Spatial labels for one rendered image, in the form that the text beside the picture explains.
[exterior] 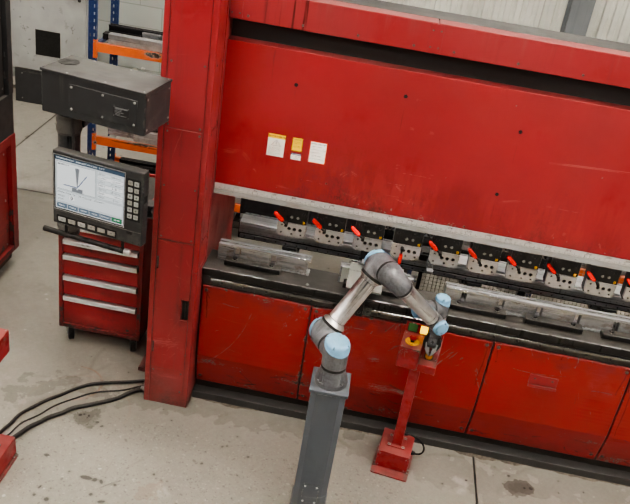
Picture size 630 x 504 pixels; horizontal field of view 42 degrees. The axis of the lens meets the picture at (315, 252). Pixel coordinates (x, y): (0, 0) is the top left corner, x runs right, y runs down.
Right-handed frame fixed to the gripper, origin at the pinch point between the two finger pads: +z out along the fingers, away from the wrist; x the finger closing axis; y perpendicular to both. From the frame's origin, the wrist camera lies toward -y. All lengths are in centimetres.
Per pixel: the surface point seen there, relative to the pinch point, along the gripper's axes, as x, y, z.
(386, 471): 7, -17, 71
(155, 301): 145, -11, 5
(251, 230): 112, 44, -18
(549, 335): -56, 26, -12
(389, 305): 26.0, 16.0, -12.0
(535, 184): -29, 40, -86
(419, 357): 4.4, -0.8, 2.6
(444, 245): 6, 32, -45
